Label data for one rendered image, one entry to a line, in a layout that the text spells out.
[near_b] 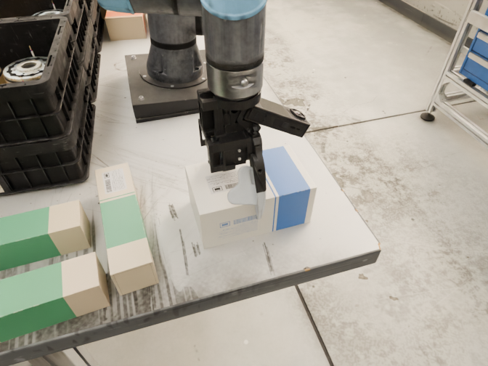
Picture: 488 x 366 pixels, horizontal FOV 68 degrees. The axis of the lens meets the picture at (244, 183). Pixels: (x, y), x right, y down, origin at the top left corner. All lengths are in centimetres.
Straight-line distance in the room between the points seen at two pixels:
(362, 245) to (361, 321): 75
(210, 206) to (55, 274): 24
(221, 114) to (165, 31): 47
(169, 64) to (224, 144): 48
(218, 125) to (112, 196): 25
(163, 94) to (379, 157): 133
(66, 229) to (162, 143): 32
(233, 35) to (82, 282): 39
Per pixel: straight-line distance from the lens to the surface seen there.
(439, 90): 231
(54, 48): 78
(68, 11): 96
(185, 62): 97
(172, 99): 92
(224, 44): 45
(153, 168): 79
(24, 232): 67
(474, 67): 217
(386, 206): 176
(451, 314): 153
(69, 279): 58
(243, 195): 56
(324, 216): 69
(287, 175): 63
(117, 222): 62
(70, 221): 66
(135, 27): 137
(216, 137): 52
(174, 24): 93
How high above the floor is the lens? 122
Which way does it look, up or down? 44 degrees down
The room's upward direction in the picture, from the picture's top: straight up
